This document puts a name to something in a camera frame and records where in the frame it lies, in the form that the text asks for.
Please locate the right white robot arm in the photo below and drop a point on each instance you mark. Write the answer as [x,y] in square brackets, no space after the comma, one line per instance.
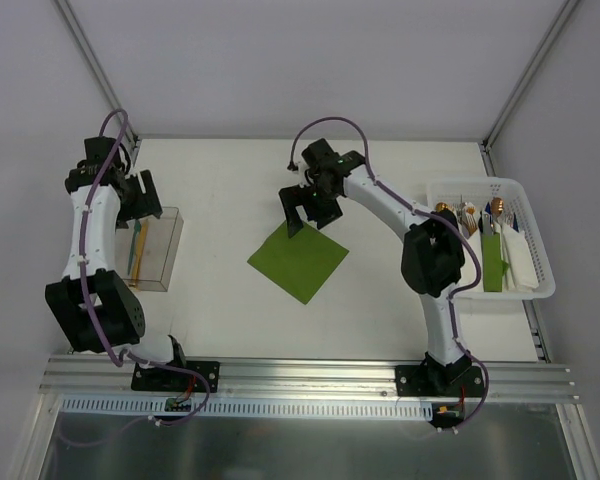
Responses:
[432,251]

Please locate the copper spoon left in basket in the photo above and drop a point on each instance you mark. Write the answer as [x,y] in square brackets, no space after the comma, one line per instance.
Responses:
[441,206]

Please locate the gold knife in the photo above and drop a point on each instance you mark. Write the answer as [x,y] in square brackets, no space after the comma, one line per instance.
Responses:
[134,276]

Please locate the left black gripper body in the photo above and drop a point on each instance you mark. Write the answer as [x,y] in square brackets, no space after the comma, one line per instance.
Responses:
[140,198]

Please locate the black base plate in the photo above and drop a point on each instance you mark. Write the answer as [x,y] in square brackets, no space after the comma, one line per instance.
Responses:
[160,380]
[410,380]

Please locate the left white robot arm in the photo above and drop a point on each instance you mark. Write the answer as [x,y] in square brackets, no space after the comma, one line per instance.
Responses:
[94,307]

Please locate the green rolled napkin in basket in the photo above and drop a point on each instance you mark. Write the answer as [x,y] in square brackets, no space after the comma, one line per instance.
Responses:
[494,267]

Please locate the aluminium rail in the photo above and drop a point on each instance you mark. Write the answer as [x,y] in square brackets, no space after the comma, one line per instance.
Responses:
[509,382]

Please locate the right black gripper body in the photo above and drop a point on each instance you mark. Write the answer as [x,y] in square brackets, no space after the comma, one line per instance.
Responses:
[307,198]

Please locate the green paper napkin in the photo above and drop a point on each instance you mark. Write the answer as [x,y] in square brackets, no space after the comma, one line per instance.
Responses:
[299,265]

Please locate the teal plastic fork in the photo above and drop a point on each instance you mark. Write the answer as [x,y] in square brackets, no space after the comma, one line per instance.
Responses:
[132,252]

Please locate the clear plastic utensil box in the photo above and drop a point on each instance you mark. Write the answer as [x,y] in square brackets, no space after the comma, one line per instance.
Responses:
[160,251]

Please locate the white rolled napkin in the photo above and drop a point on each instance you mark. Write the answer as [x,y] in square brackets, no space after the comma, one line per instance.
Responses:
[469,217]
[521,275]

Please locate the white slotted cable duct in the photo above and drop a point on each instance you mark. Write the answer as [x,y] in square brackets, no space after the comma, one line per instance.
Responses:
[250,408]

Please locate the copper spoon in basket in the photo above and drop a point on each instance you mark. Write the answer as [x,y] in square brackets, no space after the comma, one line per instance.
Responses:
[441,206]
[496,208]

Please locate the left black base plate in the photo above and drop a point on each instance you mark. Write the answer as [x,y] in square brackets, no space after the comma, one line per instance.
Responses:
[160,380]

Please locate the white plastic basket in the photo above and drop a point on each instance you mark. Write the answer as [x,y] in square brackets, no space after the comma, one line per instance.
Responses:
[480,191]

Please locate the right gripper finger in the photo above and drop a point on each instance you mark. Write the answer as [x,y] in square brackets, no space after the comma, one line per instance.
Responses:
[292,198]
[323,214]

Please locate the white rolled napkin right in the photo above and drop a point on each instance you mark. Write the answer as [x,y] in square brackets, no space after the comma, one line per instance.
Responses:
[521,275]

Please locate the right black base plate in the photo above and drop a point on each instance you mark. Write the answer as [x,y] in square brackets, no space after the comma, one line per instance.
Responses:
[410,380]

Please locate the white rolled napkin middle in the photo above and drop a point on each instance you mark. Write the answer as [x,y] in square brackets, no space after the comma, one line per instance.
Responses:
[469,217]

